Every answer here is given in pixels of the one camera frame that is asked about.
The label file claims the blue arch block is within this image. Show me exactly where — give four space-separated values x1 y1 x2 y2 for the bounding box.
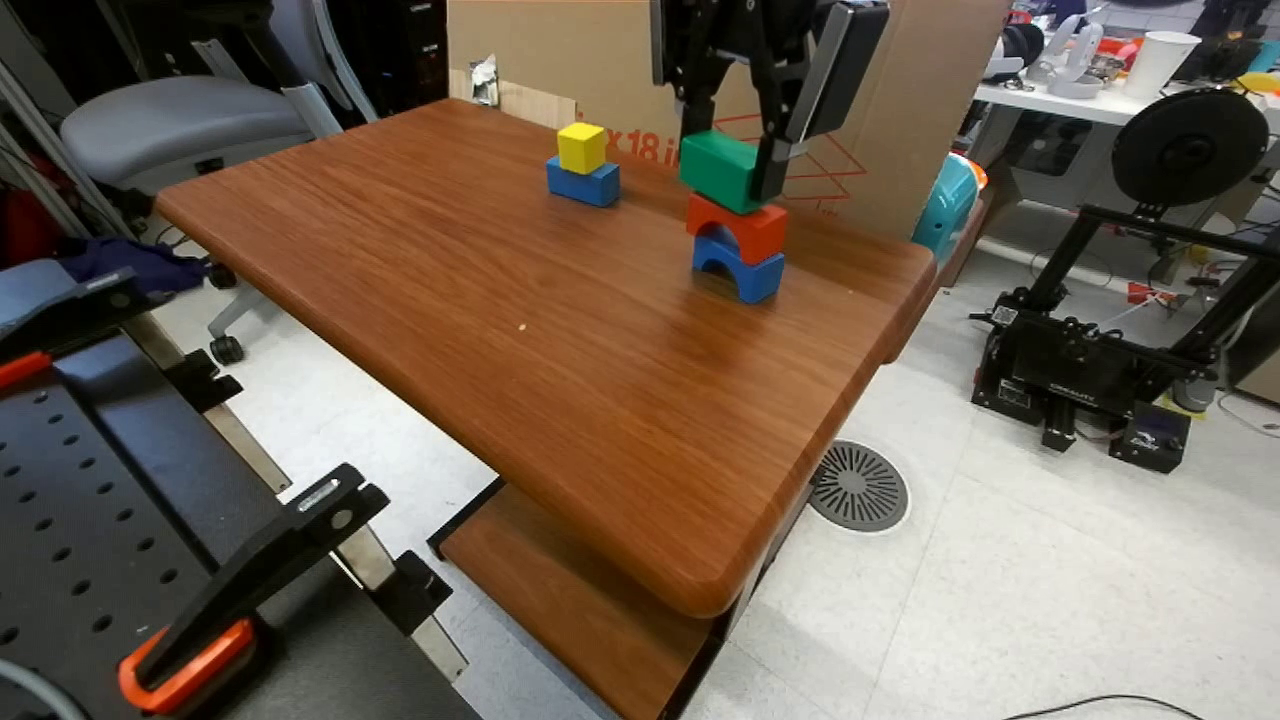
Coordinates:
690 226 790 308

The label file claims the black 3D printer frame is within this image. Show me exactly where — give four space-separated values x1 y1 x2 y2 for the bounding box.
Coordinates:
969 195 1280 456

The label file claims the black floor cable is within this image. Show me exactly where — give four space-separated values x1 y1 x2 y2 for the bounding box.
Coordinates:
1005 689 1205 720

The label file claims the teal plastic object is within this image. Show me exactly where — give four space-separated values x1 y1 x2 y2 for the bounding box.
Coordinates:
912 153 983 264

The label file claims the green rectangular block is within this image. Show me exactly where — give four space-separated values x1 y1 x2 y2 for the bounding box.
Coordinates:
677 129 767 217

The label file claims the blue cloth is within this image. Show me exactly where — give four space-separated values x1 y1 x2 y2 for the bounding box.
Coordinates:
57 238 214 299

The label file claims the blue rectangular block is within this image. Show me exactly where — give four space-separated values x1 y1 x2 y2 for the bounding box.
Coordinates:
543 156 624 214

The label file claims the black filament spool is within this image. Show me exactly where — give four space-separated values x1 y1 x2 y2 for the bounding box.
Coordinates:
1107 83 1272 214

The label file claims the black and orange clamp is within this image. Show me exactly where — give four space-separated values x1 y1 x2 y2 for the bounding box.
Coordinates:
117 459 392 720

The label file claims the yellow cube block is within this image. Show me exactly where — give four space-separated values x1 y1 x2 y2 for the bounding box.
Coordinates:
556 120 614 176

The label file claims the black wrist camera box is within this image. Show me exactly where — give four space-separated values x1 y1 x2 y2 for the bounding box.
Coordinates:
798 0 898 143

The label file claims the wooden lower desk shelf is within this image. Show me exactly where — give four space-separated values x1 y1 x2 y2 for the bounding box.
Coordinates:
435 480 716 720

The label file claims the white background table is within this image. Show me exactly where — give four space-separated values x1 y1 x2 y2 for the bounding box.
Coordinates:
972 77 1151 133

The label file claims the large cardboard box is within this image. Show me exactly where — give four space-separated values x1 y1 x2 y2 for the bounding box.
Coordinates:
443 0 1014 248

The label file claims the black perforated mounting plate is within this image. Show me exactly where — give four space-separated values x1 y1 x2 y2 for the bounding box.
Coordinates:
0 332 485 720

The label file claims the orange rectangular block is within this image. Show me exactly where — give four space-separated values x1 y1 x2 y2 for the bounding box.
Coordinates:
684 191 794 267

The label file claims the small black box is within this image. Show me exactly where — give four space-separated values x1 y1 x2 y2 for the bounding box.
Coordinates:
1107 403 1197 478

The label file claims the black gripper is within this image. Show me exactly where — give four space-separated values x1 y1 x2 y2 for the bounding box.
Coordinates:
648 0 819 208

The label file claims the grey office chair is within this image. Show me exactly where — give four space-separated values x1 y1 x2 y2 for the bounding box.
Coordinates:
57 0 386 374

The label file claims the round metal floor drain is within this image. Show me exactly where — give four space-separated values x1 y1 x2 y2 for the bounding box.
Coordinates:
803 442 916 537

